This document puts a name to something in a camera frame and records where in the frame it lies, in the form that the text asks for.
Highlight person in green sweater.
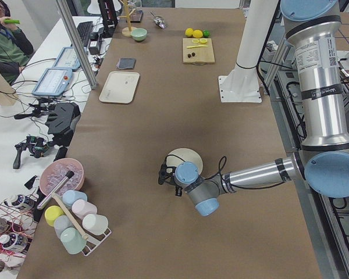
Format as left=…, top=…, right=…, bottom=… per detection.
left=0, top=1, right=34, bottom=84

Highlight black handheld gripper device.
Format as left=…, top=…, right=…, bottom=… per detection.
left=13, top=135, right=55, bottom=169

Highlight grey folded cloth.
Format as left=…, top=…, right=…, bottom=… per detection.
left=116, top=58, right=136, bottom=70

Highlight teach pendant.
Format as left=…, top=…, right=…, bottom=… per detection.
left=54, top=46, right=81, bottom=71
left=32, top=67, right=73, bottom=96

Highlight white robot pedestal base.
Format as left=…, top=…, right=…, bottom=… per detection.
left=219, top=0, right=279, bottom=103

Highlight cream rabbit tray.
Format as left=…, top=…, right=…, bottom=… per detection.
left=99, top=71, right=140, bottom=104

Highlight near teach pendant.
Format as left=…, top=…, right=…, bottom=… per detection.
left=32, top=67, right=73, bottom=96

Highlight upper lemon slice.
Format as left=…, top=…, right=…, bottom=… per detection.
left=199, top=38, right=208, bottom=44

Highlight black keyboard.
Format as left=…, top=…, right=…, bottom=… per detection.
left=77, top=21, right=93, bottom=47

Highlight pink plastic cup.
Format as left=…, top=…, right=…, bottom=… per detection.
left=72, top=199, right=97, bottom=220

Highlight far teach pendant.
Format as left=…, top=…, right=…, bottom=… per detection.
left=54, top=46, right=81, bottom=71

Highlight metal scoop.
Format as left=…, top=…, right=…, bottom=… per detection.
left=150, top=10, right=166, bottom=29

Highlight blue plastic cup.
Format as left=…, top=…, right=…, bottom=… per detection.
left=62, top=190, right=88, bottom=209

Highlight yellow plastic knife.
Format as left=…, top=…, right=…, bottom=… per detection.
left=186, top=45, right=209, bottom=49

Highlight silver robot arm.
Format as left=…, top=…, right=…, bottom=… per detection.
left=170, top=1, right=349, bottom=216

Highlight green lime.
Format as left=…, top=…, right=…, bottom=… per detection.
left=203, top=30, right=210, bottom=38

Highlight white cup rack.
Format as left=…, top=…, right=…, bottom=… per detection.
left=45, top=194, right=113, bottom=257

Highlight beige round plate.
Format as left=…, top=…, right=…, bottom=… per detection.
left=166, top=148, right=204, bottom=174

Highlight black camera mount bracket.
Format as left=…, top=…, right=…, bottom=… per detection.
left=158, top=163, right=176, bottom=185

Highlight mint plastic cup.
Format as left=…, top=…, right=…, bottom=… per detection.
left=60, top=227, right=87, bottom=255

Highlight white plastic cup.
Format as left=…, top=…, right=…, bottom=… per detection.
left=82, top=214, right=108, bottom=235

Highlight grey plastic cup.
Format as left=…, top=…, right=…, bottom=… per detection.
left=54, top=215, right=74, bottom=239

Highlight wooden cutting board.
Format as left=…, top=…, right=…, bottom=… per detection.
left=183, top=38, right=215, bottom=65

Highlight yellow plastic cup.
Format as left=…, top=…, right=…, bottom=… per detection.
left=45, top=205, right=64, bottom=227

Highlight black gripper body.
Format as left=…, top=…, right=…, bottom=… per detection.
left=175, top=184, right=183, bottom=196

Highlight aluminium frame post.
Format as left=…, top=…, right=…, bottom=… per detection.
left=56, top=0, right=98, bottom=90

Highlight mint green bowl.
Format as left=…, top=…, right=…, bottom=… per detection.
left=131, top=28, right=148, bottom=42

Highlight metal muddler stick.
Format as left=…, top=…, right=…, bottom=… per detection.
left=37, top=170, right=74, bottom=210

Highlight wooden cup tree stand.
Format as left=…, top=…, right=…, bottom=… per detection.
left=119, top=0, right=137, bottom=37

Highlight oval yellow lemon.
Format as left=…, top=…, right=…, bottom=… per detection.
left=185, top=28, right=194, bottom=37

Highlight round yellow lemon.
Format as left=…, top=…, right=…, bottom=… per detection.
left=192, top=30, right=204, bottom=38

